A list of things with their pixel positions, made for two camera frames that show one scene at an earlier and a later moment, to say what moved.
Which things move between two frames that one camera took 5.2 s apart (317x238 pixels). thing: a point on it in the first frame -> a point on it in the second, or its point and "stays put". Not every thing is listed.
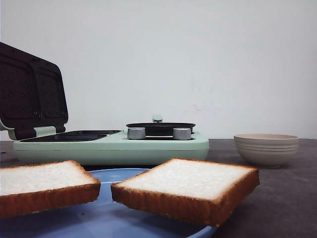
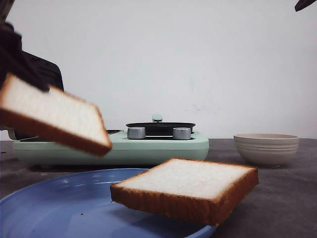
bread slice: [187, 190] stays put
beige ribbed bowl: [267, 150] stays put
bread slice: [30, 188] -> [55, 114]
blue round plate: [105, 218] stays put
